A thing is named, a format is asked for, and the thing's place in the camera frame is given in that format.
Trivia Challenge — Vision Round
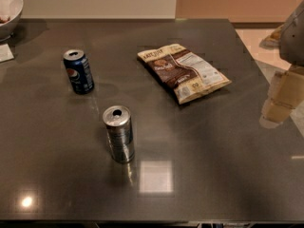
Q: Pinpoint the white bowl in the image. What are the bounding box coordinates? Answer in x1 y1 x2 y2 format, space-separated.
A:
0 0 24 41

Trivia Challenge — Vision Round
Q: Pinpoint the brown white snack bag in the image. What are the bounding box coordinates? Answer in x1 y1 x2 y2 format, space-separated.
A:
138 44 231 105

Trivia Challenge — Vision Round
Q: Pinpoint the blue pepsi can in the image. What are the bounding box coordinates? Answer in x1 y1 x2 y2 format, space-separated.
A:
63 49 94 95

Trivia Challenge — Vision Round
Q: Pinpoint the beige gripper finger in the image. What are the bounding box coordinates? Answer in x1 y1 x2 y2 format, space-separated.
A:
259 65 304 129

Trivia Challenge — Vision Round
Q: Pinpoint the white paper napkin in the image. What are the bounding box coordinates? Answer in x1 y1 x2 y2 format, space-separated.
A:
0 44 14 62

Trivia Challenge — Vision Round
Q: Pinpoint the silver redbull can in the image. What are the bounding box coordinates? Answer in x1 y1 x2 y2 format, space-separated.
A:
103 105 135 163

